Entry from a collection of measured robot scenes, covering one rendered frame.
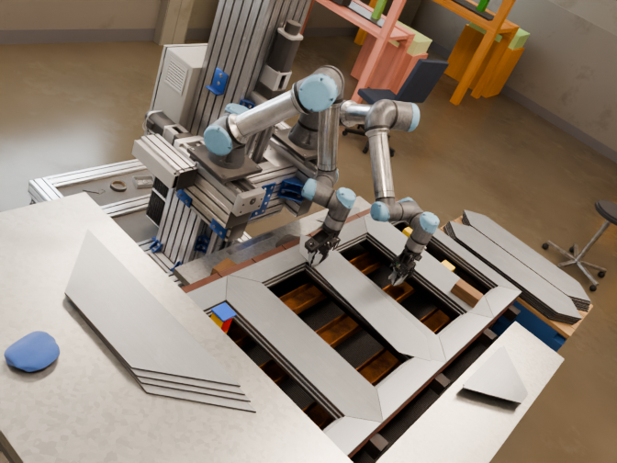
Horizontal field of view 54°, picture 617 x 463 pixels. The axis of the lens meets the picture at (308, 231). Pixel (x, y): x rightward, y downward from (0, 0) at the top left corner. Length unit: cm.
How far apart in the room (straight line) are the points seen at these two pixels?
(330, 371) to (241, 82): 121
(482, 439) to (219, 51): 180
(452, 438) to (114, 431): 121
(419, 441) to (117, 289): 111
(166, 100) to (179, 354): 150
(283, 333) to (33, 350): 86
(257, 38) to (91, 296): 124
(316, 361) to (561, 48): 728
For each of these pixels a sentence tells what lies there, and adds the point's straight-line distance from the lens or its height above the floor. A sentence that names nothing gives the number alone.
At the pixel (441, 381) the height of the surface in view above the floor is 77.
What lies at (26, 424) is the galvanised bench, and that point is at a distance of 146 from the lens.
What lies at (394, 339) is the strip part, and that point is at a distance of 227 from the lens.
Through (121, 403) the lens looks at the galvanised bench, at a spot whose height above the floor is 105.
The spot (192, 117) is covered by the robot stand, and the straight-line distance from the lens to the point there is 277.
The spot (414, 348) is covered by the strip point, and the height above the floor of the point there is 85.
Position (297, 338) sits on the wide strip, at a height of 85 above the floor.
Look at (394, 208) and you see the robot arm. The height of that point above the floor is 119.
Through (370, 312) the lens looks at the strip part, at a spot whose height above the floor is 85.
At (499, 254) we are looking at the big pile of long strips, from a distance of 314.
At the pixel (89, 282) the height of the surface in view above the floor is 107.
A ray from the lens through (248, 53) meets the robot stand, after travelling 248.
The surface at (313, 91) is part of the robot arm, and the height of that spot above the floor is 153.
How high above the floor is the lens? 227
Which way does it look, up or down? 34 degrees down
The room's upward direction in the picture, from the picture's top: 24 degrees clockwise
